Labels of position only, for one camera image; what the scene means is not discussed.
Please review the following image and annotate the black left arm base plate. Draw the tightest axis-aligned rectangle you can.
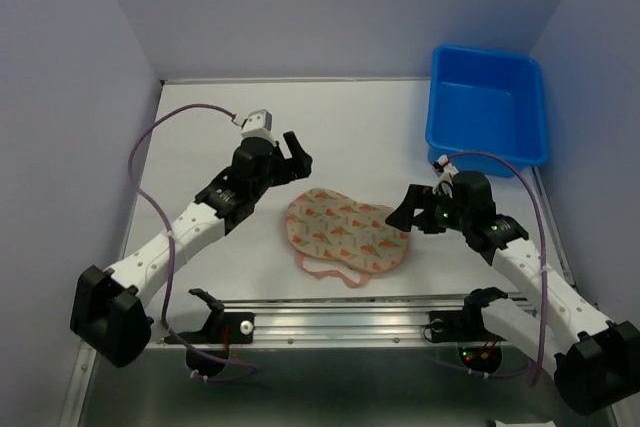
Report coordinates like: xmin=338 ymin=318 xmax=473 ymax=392
xmin=169 ymin=288 xmax=256 ymax=345

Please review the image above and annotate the floral mesh laundry bag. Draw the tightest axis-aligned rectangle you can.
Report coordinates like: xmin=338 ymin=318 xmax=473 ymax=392
xmin=285 ymin=188 xmax=410 ymax=289

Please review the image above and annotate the aluminium mounting rail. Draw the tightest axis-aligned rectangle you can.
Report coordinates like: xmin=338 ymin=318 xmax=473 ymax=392
xmin=82 ymin=296 xmax=551 ymax=348

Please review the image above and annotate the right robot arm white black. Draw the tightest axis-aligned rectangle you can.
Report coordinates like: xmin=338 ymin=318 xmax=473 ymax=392
xmin=386 ymin=171 xmax=639 ymax=415

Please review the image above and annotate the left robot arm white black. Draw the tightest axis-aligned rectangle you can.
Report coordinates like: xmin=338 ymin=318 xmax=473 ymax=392
xmin=70 ymin=131 xmax=312 ymax=368

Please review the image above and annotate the white paper sheet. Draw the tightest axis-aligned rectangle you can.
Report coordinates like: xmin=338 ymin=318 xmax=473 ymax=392
xmin=487 ymin=420 xmax=556 ymax=427

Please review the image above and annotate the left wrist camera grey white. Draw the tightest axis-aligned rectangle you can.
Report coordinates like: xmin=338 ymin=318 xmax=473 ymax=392
xmin=241 ymin=109 xmax=273 ymax=141

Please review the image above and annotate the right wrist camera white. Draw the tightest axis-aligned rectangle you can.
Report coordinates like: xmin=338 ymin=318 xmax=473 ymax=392
xmin=432 ymin=155 xmax=458 ymax=197

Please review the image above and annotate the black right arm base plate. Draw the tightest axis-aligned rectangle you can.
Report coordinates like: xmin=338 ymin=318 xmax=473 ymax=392
xmin=423 ymin=310 xmax=492 ymax=343

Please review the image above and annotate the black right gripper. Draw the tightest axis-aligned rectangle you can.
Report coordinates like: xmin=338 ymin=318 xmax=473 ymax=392
xmin=383 ymin=184 xmax=470 ymax=234

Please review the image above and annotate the blue plastic bin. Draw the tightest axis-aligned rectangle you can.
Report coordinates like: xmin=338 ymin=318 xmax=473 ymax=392
xmin=425 ymin=45 xmax=550 ymax=178

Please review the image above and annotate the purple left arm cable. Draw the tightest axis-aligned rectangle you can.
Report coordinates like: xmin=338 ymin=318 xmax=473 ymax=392
xmin=130 ymin=104 xmax=260 ymax=382

